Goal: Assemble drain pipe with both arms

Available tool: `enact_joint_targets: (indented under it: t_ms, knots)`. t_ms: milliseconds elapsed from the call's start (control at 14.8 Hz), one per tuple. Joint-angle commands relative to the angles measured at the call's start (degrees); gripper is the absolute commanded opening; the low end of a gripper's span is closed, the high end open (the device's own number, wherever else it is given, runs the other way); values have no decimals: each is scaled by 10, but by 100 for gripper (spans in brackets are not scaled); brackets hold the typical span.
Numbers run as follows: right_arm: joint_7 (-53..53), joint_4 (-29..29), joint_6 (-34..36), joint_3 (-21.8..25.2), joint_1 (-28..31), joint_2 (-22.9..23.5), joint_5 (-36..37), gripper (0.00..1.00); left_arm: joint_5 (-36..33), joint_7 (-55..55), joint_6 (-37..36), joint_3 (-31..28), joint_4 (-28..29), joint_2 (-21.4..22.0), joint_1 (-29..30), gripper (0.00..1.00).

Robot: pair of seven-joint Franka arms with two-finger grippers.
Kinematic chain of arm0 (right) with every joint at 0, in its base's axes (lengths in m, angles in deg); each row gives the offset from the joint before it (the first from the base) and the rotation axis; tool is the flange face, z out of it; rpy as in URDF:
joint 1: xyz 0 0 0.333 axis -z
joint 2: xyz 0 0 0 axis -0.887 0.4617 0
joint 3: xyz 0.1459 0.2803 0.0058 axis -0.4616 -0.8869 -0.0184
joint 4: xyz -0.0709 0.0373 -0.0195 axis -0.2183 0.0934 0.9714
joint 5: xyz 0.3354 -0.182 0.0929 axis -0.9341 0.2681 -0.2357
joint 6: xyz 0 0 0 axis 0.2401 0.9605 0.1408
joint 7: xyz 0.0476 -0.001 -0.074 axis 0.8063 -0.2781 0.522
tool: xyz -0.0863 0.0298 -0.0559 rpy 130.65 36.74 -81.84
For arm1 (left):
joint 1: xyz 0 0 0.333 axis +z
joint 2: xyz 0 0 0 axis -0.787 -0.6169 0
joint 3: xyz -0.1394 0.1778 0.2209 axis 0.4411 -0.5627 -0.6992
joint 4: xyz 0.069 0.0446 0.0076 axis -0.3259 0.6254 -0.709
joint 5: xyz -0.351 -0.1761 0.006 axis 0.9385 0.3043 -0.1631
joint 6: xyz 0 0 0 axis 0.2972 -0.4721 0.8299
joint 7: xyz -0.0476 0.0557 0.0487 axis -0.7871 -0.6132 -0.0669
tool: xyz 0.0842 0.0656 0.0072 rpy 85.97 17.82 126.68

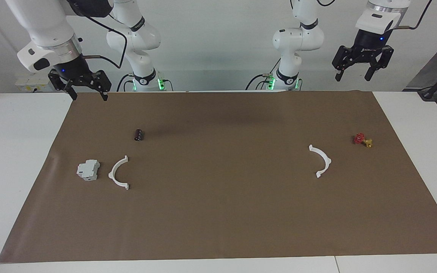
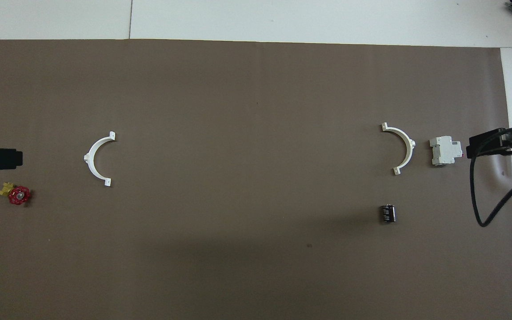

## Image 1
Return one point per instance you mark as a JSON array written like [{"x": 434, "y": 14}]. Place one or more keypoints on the small black cylinder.
[{"x": 139, "y": 135}]

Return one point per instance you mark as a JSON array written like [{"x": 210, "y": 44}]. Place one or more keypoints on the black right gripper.
[{"x": 74, "y": 72}]

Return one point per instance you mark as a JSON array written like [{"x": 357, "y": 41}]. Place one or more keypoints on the brown paper table mat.
[{"x": 218, "y": 212}]

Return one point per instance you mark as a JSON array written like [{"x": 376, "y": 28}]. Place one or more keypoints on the grey circuit breaker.
[{"x": 87, "y": 170}]

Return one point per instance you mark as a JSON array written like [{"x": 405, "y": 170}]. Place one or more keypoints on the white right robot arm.
[{"x": 44, "y": 26}]

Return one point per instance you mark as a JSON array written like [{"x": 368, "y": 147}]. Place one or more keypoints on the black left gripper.
[{"x": 368, "y": 43}]

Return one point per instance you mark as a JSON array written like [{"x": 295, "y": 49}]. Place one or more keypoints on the white wall socket box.
[{"x": 32, "y": 84}]

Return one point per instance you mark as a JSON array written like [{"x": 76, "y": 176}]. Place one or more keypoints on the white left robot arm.
[{"x": 298, "y": 38}]

